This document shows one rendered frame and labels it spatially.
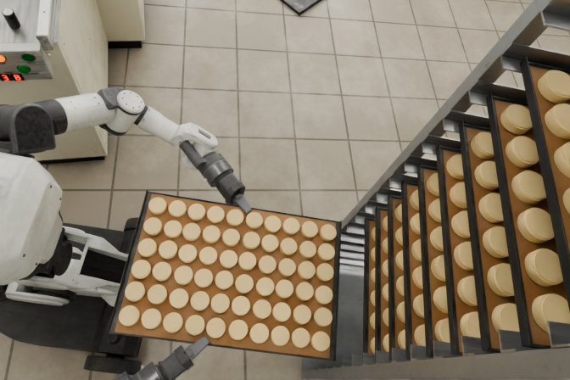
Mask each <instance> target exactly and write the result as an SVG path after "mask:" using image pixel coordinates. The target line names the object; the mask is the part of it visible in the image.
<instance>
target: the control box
mask: <svg viewBox="0 0 570 380"><path fill-rule="evenodd" d="M24 54H29V55H32V56H33V57H34V60H33V61H26V60H24V59H23V58H22V56H23V55H24ZM0 55H1V56H3V57H4V58H5V61H3V62H0V81H5V80H7V78H8V80H9V81H17V80H15V77H14V75H16V77H18V75H19V76H20V79H21V81H24V80H47V79H54V70H53V67H52V65H51V64H50V62H49V60H48V57H47V55H46V54H45V52H44V50H43V48H42V45H41V43H0ZM20 66H26V67H28V68H29V69H30V71H29V73H27V74H23V73H20V72H19V71H18V68H19V67H20ZM1 75H6V76H7V78H4V79H5V80H4V79H3V78H2V77H1Z"/></svg>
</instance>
